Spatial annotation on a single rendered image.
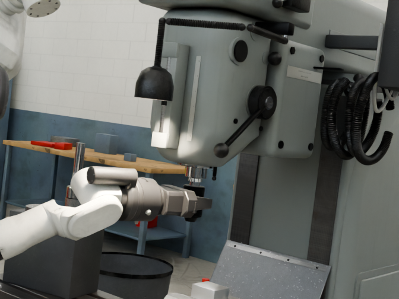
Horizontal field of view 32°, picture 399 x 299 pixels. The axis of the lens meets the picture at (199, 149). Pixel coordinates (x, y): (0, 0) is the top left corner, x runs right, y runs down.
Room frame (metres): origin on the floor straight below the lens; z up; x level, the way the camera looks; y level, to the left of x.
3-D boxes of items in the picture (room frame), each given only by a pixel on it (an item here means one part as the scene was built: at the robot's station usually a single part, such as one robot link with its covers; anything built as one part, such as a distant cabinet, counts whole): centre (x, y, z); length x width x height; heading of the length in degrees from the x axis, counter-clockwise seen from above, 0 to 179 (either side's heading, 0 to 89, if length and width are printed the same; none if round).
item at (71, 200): (1.75, 0.30, 1.16); 0.05 x 0.05 x 0.06
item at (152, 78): (1.30, 0.10, 1.46); 0.07 x 0.07 x 0.06
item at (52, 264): (1.78, 0.34, 1.03); 0.22 x 0.12 x 0.20; 62
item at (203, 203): (1.46, -0.02, 1.23); 0.06 x 0.02 x 0.03; 126
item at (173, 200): (1.43, 0.08, 1.23); 0.13 x 0.12 x 0.10; 37
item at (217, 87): (1.49, 0.00, 1.47); 0.21 x 0.19 x 0.32; 51
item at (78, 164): (1.75, 0.30, 1.25); 0.03 x 0.03 x 0.11
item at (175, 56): (1.40, 0.07, 1.45); 0.04 x 0.04 x 0.21; 51
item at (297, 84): (1.63, -0.12, 1.47); 0.24 x 0.19 x 0.26; 51
